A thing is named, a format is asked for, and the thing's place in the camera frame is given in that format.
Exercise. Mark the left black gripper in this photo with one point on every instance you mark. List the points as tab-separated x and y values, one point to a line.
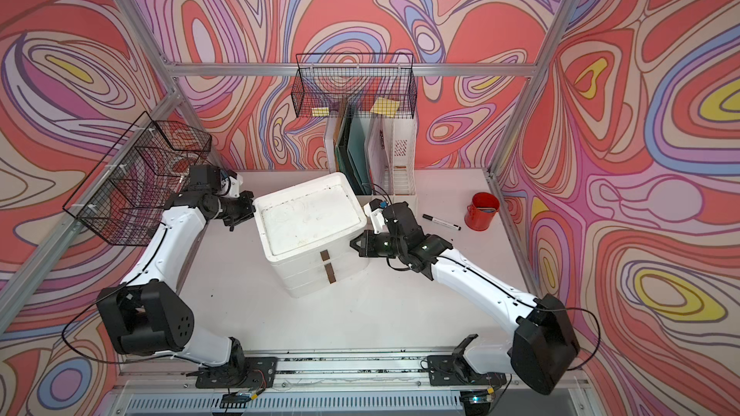
247	209

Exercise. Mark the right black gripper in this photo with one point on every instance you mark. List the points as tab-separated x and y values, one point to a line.
367	250

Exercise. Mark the white plastic drawer cabinet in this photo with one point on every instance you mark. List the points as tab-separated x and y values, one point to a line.
306	232

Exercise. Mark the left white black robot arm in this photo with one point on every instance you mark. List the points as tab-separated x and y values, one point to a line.
145	316

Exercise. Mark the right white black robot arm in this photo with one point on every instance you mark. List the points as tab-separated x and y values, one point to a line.
536	342

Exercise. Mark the green folder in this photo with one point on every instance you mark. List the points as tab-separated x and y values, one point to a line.
355	157

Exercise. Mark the black white marker pen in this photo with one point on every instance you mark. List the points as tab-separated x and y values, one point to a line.
441	222

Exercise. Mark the white file organizer rack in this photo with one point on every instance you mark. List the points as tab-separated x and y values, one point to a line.
390	152

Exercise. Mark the red metal cup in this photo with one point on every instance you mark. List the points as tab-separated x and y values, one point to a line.
481	211

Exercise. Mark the small yellow sticky note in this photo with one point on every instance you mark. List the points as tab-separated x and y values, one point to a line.
321	112

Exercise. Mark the yellow sticky note pad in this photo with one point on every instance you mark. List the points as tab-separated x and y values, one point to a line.
385	107

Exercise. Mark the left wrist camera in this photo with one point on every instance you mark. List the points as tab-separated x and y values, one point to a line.
231	184

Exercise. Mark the black wire basket left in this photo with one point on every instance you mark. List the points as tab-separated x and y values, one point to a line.
121	200

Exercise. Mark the black wire basket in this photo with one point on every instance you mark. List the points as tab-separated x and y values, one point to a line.
121	200
349	82

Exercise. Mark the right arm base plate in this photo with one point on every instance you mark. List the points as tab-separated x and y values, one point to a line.
454	371

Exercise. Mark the black wire basket back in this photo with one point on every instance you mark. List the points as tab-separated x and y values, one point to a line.
349	82

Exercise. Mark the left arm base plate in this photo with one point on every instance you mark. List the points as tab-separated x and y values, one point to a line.
252	372

